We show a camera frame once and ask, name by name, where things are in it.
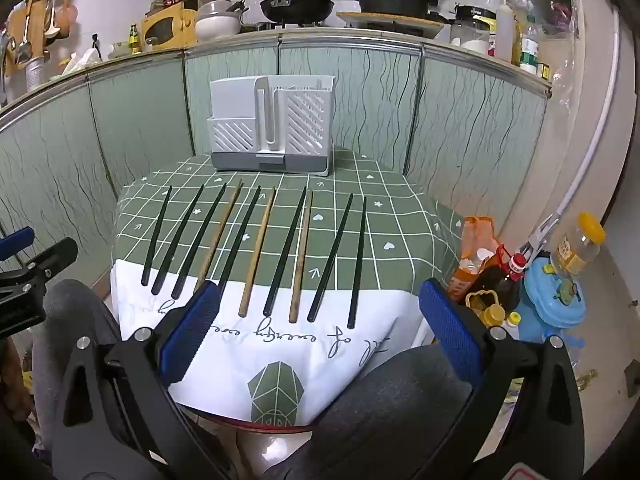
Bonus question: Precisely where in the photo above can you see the black lidded blender jar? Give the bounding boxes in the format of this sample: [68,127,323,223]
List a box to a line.
[452,5,497,56]

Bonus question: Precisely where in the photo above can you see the person's left hand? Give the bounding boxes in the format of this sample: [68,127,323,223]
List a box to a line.
[0,340,33,421]

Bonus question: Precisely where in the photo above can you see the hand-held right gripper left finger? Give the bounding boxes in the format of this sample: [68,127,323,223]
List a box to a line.
[52,280,236,480]

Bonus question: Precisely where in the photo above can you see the white cooking pot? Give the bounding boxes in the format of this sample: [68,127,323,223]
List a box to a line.
[194,0,248,43]

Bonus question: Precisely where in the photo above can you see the pink ladle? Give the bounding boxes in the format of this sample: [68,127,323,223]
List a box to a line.
[57,0,80,38]

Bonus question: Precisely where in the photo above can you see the orange plastic bag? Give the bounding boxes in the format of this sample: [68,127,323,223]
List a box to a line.
[446,216,506,301]

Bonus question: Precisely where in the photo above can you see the round wooden board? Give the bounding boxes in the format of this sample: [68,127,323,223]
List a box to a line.
[336,10,446,40]

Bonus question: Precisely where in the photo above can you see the wooden chopping board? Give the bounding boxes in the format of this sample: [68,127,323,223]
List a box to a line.
[7,0,53,53]

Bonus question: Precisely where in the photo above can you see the black cast iron pot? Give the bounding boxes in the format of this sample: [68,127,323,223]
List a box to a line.
[352,0,443,18]

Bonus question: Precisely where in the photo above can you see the white refrigerator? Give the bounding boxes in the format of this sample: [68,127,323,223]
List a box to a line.
[495,0,638,286]

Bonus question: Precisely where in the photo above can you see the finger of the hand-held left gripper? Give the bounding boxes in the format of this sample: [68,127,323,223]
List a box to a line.
[12,237,80,286]
[0,226,36,261]

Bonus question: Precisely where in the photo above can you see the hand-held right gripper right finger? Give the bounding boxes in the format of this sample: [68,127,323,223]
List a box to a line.
[415,277,586,480]

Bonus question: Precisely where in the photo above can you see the metal spatula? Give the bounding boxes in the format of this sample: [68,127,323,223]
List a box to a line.
[14,7,33,66]

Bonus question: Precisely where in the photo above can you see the red capped sauce bottle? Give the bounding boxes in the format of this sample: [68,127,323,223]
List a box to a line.
[467,245,528,311]

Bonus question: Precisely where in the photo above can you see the green checked tablecloth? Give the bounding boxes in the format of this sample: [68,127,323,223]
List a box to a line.
[109,145,468,428]

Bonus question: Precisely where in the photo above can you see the yellow lidded plastic jar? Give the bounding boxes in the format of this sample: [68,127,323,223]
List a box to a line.
[550,211,607,276]

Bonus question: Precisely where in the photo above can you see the yellow cooking oil jug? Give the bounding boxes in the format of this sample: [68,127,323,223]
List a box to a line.
[465,290,506,331]

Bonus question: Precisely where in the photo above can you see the yellow toaster oven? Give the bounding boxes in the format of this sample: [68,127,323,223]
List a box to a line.
[141,0,198,52]

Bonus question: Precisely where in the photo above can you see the white paper towels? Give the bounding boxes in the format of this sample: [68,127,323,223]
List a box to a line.
[60,47,103,78]

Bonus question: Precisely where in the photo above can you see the black chopstick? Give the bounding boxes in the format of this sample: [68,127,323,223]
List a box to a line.
[306,193,354,324]
[141,186,173,287]
[347,197,368,330]
[171,182,229,300]
[217,186,262,291]
[151,184,205,296]
[263,185,307,318]

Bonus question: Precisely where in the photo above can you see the green label jar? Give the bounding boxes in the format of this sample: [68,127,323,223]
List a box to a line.
[520,35,540,73]

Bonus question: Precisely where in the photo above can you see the blue plastic container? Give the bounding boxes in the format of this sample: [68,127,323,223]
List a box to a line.
[522,257,587,331]

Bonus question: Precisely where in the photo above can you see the white squeeze bottle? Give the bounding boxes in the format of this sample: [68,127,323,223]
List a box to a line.
[495,2,516,63]

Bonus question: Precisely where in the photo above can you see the white utensil holder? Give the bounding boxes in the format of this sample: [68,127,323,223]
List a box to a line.
[206,74,336,177]

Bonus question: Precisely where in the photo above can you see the person's right leg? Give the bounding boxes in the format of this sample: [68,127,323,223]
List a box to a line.
[260,345,481,480]

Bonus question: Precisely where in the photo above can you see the white plastic clip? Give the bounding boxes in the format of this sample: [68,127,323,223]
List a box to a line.
[517,215,561,261]

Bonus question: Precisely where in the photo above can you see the wooden chopstick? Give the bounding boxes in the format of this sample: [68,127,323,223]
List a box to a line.
[289,190,314,324]
[194,179,244,295]
[238,187,277,318]

